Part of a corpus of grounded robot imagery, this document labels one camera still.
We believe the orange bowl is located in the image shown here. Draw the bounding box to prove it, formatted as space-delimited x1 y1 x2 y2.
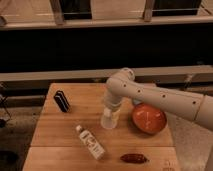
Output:
132 103 167 135

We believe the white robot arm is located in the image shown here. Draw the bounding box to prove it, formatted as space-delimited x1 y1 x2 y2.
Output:
101 68 213 131

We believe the blue cloth toy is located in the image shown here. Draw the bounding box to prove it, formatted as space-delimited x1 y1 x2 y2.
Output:
132 99 141 106

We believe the white plastic bottle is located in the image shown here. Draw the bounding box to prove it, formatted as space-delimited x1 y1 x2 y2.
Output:
76 125 105 160

